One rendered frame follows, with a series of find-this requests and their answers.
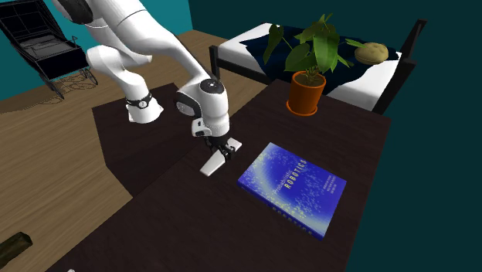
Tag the blue book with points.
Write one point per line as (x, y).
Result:
(297, 188)

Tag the dark olive block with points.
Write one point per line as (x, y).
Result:
(13, 246)

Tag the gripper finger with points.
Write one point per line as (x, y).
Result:
(232, 149)
(226, 154)

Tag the dark wooden table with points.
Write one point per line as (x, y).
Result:
(195, 226)

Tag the dark robot stand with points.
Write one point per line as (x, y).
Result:
(143, 150)

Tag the white flat remote control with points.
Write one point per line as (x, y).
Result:
(212, 165)

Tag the black pram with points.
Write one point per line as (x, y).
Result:
(56, 60)

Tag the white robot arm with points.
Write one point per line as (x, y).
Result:
(150, 34)

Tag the green plant in orange pot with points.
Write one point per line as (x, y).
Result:
(305, 92)

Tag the black bed with white mattress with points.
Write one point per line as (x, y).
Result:
(376, 77)

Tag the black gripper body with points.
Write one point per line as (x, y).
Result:
(216, 141)

